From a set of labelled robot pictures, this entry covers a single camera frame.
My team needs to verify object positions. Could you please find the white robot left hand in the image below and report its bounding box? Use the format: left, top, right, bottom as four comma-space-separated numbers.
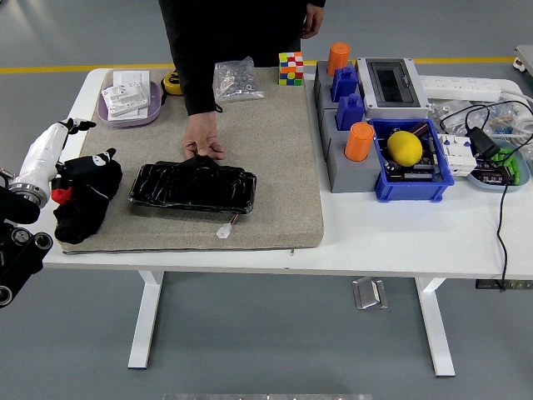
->
18, 117, 117, 184

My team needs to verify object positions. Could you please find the person's right hand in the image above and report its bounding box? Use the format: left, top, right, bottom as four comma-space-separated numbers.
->
182, 111, 227, 162

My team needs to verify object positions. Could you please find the person's left hand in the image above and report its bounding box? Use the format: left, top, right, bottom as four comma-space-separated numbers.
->
300, 3, 325, 41

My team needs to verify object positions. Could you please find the white connector with orange wires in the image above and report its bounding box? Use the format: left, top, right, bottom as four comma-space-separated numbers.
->
216, 214, 239, 239

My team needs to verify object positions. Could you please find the orange cylinder peg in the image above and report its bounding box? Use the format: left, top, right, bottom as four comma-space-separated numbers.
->
326, 42, 351, 78
343, 122, 376, 163

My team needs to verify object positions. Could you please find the purple oval tray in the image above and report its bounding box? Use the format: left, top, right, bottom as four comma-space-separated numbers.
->
97, 80, 163, 128

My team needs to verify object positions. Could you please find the colourful puzzle cube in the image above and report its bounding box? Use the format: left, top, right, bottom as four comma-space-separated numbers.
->
277, 51, 304, 88

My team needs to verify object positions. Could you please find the yellow tape measure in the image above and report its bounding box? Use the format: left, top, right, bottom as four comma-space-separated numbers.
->
160, 69, 184, 105

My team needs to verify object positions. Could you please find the clear bag of metal nuts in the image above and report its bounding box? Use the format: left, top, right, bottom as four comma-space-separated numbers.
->
212, 56, 266, 103

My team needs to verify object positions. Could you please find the person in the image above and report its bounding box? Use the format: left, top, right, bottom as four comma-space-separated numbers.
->
157, 0, 328, 70

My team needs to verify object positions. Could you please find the blue block peg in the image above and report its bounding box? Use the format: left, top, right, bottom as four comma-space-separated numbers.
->
331, 65, 359, 103
336, 93, 366, 133

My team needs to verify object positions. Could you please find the grey-brown mat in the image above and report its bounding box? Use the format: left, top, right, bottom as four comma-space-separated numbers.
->
61, 67, 325, 254

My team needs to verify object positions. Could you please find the grey electrical box with window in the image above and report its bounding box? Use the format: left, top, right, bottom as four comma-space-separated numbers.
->
356, 57, 431, 121

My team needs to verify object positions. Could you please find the grey peg holder base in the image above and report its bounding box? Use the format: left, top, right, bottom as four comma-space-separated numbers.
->
312, 60, 382, 194

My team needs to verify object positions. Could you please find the yellow lemon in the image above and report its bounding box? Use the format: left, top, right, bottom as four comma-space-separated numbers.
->
386, 130, 424, 167

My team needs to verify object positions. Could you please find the white power strip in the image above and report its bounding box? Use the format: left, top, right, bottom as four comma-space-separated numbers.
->
418, 74, 503, 103

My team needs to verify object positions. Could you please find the dark circuit board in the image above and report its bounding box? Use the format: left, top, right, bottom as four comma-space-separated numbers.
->
385, 156, 442, 183

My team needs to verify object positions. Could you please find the white table leg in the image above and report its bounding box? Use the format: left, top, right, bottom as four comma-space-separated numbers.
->
127, 270, 166, 370
414, 277, 456, 378

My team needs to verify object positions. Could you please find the white circuit breaker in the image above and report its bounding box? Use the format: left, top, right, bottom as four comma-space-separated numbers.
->
436, 132, 478, 178

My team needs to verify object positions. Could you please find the blue plastic bin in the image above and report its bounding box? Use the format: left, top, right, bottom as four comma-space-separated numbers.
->
368, 117, 456, 204

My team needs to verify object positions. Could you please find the white cart with red wheel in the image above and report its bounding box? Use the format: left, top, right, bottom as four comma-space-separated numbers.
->
512, 43, 533, 76

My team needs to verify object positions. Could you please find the clear bag of small parts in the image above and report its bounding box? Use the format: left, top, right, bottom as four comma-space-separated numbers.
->
426, 98, 533, 139

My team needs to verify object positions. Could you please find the green plastic part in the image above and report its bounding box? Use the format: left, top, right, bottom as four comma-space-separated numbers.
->
490, 148, 522, 184

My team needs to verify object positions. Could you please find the light blue dish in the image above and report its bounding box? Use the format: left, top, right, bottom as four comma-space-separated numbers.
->
466, 139, 531, 193

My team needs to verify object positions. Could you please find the table control box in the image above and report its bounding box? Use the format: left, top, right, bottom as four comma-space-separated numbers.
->
476, 278, 533, 291

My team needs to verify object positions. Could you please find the white switch module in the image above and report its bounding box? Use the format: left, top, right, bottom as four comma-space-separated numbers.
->
101, 82, 150, 118

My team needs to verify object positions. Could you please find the flat white switch plate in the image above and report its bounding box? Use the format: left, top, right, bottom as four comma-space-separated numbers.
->
112, 69, 151, 99

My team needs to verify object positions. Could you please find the black power adapter with cord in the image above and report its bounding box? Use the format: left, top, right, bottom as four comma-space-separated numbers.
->
439, 103, 517, 293

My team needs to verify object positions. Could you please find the white cable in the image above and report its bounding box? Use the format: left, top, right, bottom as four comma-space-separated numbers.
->
498, 89, 533, 135

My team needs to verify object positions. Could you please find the metal bracket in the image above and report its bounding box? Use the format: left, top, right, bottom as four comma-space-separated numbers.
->
351, 277, 389, 311

